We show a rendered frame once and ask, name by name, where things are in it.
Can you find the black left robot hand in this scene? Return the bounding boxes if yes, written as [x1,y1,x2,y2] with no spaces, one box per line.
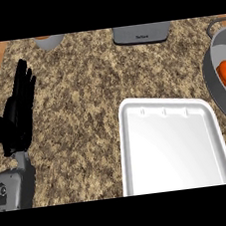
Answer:
[0,57,47,159]

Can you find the white tray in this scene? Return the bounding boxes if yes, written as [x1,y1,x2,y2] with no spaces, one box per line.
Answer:
[112,87,226,198]

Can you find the dark grey appliance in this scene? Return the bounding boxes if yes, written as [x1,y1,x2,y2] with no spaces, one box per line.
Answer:
[111,21,174,49]

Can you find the grey pot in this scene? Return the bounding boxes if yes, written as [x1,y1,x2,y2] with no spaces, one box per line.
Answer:
[196,17,226,132]

